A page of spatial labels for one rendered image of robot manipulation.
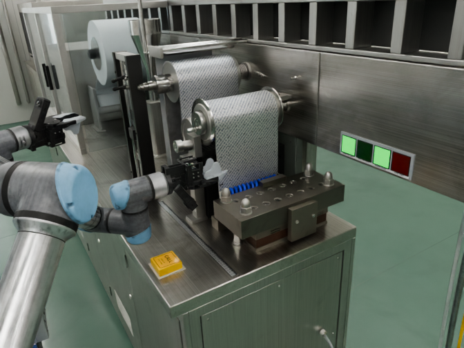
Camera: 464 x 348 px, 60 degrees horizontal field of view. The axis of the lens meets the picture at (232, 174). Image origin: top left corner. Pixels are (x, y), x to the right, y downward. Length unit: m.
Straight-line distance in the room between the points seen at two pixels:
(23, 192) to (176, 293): 0.48
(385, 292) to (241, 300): 1.50
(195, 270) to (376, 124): 0.64
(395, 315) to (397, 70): 1.61
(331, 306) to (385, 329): 0.89
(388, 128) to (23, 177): 0.87
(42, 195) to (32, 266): 0.13
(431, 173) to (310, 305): 0.60
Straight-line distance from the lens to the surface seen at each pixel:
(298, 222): 1.24
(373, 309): 2.45
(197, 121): 1.24
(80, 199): 0.82
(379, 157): 1.17
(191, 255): 1.23
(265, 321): 1.31
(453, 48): 1.03
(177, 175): 1.19
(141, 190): 1.14
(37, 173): 0.84
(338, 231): 1.34
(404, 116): 1.10
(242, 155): 1.29
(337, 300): 1.51
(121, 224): 1.19
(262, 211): 1.17
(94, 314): 2.52
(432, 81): 1.05
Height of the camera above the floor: 1.60
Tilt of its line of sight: 24 degrees down
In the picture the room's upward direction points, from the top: 3 degrees counter-clockwise
